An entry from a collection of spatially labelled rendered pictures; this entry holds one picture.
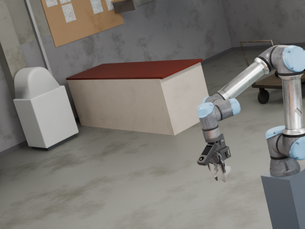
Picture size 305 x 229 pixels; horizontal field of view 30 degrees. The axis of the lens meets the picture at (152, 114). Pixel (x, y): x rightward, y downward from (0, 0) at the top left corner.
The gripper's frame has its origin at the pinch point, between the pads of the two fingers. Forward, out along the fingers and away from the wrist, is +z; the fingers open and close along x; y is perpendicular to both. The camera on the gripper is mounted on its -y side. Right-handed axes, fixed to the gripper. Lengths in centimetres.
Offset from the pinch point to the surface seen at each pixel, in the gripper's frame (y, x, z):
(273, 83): 428, 319, 103
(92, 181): 159, 402, 137
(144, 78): 305, 438, 53
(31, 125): 202, 614, 92
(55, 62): 311, 680, 24
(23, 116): 201, 628, 78
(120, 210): 120, 294, 136
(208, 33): 683, 680, 80
